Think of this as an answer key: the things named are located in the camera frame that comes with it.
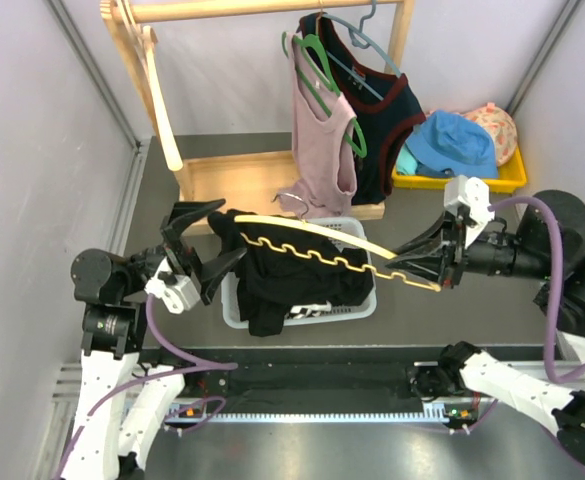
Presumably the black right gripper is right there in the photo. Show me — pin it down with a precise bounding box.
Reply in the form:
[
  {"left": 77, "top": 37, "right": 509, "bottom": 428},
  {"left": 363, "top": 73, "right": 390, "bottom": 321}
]
[{"left": 383, "top": 209, "right": 553, "bottom": 287}]

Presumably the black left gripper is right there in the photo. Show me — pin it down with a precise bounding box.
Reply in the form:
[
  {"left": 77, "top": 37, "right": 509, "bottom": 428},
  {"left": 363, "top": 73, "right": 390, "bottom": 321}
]
[{"left": 121, "top": 197, "right": 246, "bottom": 301}]

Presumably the small black tank top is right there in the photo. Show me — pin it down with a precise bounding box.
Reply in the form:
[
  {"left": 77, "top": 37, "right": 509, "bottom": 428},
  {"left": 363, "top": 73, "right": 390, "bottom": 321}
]
[{"left": 246, "top": 301, "right": 290, "bottom": 337}]

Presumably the yellow metal-hook hanger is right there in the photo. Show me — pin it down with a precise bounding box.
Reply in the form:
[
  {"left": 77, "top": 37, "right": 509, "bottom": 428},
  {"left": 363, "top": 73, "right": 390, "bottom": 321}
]
[{"left": 234, "top": 191, "right": 443, "bottom": 294}]

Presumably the black white striped tank top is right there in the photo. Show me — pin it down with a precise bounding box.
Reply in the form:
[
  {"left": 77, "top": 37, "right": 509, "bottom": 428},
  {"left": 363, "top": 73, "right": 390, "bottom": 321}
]
[{"left": 285, "top": 302, "right": 332, "bottom": 319}]

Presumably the navy maroon-trimmed jersey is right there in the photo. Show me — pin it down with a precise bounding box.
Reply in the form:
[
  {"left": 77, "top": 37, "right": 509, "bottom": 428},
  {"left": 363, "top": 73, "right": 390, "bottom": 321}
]
[{"left": 298, "top": 13, "right": 426, "bottom": 205}]

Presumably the pink tank top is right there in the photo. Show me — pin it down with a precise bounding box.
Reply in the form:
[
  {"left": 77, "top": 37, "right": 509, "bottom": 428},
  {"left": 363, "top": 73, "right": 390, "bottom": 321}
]
[{"left": 276, "top": 32, "right": 357, "bottom": 219}]

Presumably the beige wooden hanger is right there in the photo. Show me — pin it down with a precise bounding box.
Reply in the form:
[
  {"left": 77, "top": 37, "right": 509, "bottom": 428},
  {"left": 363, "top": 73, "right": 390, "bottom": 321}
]
[{"left": 116, "top": 1, "right": 183, "bottom": 172}]

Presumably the green plastic hanger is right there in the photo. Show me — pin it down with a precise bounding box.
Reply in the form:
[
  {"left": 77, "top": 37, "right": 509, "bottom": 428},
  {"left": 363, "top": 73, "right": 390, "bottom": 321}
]
[{"left": 281, "top": 32, "right": 367, "bottom": 162}]

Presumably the blue plastic hanger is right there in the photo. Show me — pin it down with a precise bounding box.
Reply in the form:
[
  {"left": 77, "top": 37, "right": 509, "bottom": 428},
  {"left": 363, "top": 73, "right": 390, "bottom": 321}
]
[{"left": 315, "top": 0, "right": 402, "bottom": 101}]

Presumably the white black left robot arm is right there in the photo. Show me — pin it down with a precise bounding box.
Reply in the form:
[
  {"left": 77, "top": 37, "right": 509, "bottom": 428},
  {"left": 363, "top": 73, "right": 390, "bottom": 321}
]
[{"left": 54, "top": 199, "right": 246, "bottom": 479}]

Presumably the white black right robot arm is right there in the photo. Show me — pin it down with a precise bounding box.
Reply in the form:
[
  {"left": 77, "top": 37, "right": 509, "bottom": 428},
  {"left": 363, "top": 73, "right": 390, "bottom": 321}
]
[{"left": 387, "top": 190, "right": 585, "bottom": 467}]

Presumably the wooden clothes rack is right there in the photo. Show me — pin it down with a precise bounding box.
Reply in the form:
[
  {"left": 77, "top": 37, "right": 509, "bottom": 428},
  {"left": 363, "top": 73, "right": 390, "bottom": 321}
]
[{"left": 100, "top": 0, "right": 416, "bottom": 236}]

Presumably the white plastic laundry basket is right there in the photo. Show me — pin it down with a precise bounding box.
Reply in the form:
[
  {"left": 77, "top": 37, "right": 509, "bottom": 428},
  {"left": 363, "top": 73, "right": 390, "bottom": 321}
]
[{"left": 220, "top": 217, "right": 377, "bottom": 329}]

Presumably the yellow plastic bin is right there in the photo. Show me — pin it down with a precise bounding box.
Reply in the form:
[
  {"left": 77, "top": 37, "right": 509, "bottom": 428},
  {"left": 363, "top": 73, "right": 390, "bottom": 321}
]
[{"left": 391, "top": 148, "right": 528, "bottom": 194}]

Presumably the blue bucket hat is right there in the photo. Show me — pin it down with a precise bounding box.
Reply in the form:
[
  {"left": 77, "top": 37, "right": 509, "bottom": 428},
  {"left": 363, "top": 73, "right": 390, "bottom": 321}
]
[{"left": 395, "top": 110, "right": 498, "bottom": 179}]

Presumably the pink floral hat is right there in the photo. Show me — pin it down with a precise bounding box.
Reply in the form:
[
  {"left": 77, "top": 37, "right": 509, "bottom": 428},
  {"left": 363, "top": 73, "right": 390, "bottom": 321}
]
[{"left": 461, "top": 103, "right": 518, "bottom": 167}]

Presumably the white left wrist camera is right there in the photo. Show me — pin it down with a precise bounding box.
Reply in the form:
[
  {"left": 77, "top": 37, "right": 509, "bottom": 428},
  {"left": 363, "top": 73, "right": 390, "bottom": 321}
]
[{"left": 144, "top": 258, "right": 200, "bottom": 314}]

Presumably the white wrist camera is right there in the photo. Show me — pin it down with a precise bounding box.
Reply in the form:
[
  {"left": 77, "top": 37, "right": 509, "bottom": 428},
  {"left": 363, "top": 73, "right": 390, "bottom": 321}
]
[
  {"left": 443, "top": 175, "right": 495, "bottom": 248},
  {"left": 144, "top": 258, "right": 200, "bottom": 314}
]

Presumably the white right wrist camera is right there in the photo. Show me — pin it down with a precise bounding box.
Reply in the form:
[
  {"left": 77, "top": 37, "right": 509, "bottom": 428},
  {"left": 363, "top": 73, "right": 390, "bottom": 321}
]
[{"left": 443, "top": 175, "right": 495, "bottom": 248}]

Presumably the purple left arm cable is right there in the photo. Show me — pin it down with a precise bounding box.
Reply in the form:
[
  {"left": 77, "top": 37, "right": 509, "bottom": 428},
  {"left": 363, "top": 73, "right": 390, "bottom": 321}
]
[{"left": 51, "top": 294, "right": 239, "bottom": 480}]

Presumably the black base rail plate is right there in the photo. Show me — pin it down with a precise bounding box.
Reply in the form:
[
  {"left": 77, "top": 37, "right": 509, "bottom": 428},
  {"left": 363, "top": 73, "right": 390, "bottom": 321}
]
[{"left": 121, "top": 344, "right": 563, "bottom": 414}]

